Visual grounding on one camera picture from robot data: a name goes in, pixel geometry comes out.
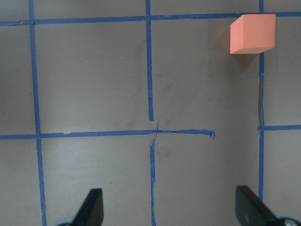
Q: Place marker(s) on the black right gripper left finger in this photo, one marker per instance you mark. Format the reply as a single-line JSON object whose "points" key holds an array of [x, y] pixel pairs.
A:
{"points": [[91, 212]]}

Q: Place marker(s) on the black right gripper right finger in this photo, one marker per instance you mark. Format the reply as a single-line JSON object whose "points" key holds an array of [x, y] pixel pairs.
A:
{"points": [[251, 211]]}

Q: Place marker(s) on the orange foam cube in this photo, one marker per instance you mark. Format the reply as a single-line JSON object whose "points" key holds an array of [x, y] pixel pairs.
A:
{"points": [[253, 34]]}

